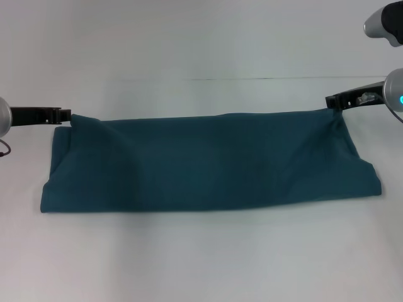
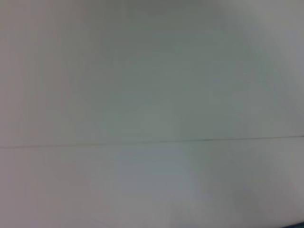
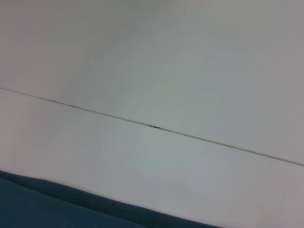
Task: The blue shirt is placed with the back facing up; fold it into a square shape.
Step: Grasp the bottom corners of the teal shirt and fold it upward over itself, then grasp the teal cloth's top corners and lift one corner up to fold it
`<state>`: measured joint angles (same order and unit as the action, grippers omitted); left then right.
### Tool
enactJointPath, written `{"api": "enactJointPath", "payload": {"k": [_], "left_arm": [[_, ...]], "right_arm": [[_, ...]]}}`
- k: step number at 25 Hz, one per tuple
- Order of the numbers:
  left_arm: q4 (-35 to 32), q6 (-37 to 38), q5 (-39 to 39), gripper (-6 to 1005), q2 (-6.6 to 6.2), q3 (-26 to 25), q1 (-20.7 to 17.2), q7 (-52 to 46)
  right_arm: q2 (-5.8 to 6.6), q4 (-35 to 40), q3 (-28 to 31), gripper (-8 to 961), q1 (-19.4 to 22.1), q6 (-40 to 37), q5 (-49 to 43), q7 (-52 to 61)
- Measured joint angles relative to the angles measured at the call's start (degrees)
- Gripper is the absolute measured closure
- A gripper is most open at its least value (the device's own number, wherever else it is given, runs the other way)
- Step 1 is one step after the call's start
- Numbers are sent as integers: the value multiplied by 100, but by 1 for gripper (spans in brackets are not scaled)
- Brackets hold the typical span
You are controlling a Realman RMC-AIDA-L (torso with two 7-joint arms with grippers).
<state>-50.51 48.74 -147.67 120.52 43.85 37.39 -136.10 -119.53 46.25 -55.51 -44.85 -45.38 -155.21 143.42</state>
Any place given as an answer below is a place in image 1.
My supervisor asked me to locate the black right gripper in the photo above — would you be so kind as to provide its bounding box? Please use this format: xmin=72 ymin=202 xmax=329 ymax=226
xmin=324 ymin=80 xmax=387 ymax=111

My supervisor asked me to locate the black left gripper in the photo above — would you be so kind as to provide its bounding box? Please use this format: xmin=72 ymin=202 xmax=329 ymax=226
xmin=9 ymin=106 xmax=73 ymax=127

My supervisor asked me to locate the teal blue t-shirt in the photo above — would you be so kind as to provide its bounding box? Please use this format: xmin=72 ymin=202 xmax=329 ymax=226
xmin=39 ymin=108 xmax=384 ymax=214

